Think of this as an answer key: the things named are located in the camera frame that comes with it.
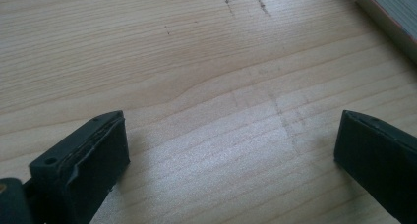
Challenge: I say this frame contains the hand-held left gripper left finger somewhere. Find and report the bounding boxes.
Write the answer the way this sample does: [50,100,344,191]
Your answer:
[29,109,131,224]

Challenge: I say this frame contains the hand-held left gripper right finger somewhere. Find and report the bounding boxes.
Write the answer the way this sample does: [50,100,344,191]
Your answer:
[333,109,417,224]

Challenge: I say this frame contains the yellow book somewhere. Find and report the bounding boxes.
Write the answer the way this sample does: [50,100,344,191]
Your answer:
[354,0,417,64]

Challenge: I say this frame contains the blue illustrated book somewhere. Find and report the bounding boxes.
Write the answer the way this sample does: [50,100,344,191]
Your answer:
[358,0,417,43]

